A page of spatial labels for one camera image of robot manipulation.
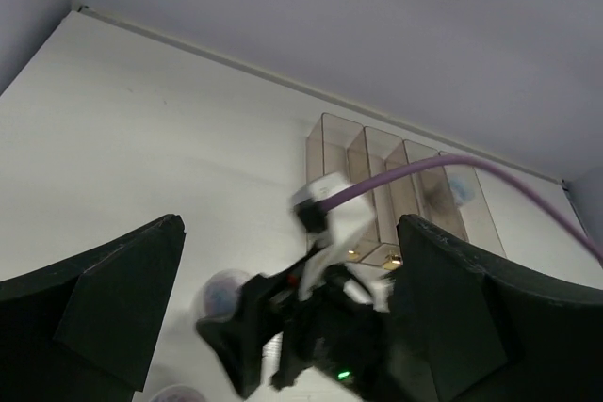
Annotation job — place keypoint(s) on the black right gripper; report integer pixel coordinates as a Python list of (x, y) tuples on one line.
[(375, 349)]

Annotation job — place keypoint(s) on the clear round clip tub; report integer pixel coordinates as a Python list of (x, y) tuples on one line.
[(219, 295)]

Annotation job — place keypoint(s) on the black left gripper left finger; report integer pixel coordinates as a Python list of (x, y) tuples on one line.
[(85, 328)]

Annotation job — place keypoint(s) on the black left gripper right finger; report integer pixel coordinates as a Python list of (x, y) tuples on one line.
[(494, 330)]

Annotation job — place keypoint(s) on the blue clip tub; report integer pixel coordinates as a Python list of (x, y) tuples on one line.
[(461, 190)]

